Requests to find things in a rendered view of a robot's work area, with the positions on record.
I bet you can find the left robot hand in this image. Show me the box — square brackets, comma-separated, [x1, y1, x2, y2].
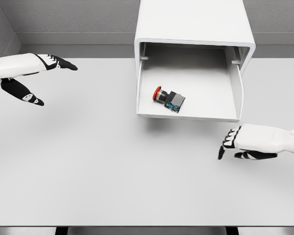
[0, 53, 78, 107]

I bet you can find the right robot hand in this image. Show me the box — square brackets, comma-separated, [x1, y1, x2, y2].
[218, 123, 294, 161]

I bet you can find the white cabinet drawer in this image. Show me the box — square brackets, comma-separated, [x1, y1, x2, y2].
[136, 47, 243, 123]

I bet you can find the red-button load switch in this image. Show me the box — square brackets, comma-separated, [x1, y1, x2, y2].
[152, 86, 186, 114]

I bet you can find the white tabletop storage cabinet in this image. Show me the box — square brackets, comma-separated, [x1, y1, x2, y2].
[133, 0, 256, 75]

